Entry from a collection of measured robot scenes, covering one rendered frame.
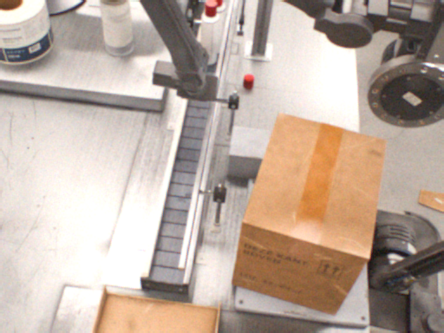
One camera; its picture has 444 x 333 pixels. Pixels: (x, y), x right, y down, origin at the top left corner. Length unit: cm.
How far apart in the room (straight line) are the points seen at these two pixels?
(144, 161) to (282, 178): 50
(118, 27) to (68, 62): 19
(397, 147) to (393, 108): 146
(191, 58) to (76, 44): 65
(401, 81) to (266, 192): 41
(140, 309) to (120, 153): 45
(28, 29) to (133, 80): 33
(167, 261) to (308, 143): 41
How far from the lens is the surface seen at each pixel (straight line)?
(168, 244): 123
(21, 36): 163
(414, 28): 91
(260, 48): 173
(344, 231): 101
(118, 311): 122
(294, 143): 111
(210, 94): 137
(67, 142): 150
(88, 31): 176
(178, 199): 129
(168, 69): 126
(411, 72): 123
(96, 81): 158
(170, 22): 104
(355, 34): 91
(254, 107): 158
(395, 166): 267
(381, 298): 199
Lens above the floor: 195
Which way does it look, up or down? 52 degrees down
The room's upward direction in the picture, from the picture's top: 5 degrees clockwise
